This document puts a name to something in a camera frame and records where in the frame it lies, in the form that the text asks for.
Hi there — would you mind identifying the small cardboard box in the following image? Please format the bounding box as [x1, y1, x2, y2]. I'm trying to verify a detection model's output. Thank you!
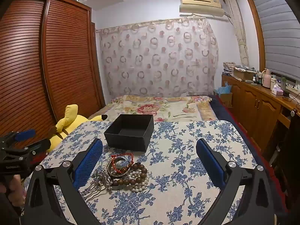
[219, 91, 234, 109]

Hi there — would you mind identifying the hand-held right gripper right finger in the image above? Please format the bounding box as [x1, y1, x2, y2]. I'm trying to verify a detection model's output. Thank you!
[196, 138, 279, 225]

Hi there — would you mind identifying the low wooden sideboard cabinet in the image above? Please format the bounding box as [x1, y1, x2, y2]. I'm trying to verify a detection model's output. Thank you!
[221, 74, 300, 160]

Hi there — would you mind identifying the dark wooden chair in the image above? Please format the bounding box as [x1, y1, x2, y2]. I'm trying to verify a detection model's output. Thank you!
[269, 109, 300, 216]

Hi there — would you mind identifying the dark blue bed sheet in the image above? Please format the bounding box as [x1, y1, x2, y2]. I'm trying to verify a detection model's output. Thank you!
[206, 95, 272, 167]

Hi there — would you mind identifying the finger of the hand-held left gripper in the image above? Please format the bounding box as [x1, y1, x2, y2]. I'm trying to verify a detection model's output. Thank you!
[17, 138, 51, 155]
[7, 129, 36, 144]

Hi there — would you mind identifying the bronze hair comb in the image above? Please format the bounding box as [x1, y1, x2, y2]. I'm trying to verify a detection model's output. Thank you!
[87, 181, 111, 201]

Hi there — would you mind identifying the blue floral tablecloth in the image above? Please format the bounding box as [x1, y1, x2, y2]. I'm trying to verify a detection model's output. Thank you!
[23, 120, 258, 225]

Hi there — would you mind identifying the red cord bracelet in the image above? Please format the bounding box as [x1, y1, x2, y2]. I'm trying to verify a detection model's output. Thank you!
[111, 153, 134, 176]

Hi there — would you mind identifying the flat cardboard box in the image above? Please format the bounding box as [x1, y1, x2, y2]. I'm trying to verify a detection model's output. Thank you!
[232, 67, 257, 80]

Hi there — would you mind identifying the pink thermos jug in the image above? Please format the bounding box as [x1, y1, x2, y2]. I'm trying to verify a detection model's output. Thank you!
[262, 68, 272, 89]

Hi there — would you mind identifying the brown wooden bead bracelet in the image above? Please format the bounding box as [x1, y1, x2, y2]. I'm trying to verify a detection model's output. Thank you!
[112, 163, 150, 188]

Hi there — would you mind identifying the patterned storage box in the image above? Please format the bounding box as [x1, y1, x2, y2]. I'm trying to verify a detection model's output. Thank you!
[223, 62, 238, 76]

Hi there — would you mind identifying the grey window blind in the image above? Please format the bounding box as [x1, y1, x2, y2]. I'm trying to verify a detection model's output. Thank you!
[250, 0, 300, 85]

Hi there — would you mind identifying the cream tied curtain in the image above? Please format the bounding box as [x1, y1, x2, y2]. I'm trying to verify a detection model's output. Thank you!
[224, 0, 250, 67]

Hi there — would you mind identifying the circle patterned sheer curtain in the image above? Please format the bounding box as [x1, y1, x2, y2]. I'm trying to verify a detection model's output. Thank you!
[96, 17, 219, 98]

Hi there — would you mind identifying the blue plastic bag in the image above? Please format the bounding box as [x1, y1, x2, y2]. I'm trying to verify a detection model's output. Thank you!
[215, 82, 232, 95]

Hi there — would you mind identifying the pink tissue box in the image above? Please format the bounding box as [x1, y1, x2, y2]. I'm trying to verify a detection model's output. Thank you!
[272, 84, 284, 96]

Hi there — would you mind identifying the black jewelry box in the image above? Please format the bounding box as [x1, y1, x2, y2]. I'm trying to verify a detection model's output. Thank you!
[104, 114, 155, 152]

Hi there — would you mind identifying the wooden window frame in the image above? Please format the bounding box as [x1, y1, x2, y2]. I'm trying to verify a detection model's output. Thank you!
[244, 0, 268, 76]

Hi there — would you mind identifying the yellow plush toy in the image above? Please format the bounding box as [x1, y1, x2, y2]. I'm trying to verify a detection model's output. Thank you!
[46, 104, 108, 154]

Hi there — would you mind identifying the brown slatted wooden wardrobe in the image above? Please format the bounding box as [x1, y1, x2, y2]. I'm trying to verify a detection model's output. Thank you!
[0, 0, 106, 144]

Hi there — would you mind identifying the person's left hand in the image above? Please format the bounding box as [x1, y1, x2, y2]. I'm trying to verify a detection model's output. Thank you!
[0, 175, 26, 208]

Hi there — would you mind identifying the beige wall air conditioner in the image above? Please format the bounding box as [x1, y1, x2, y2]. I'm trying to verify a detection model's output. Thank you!
[179, 0, 226, 18]

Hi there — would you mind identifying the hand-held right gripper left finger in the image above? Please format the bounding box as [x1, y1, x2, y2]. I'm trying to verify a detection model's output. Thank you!
[23, 138, 104, 225]

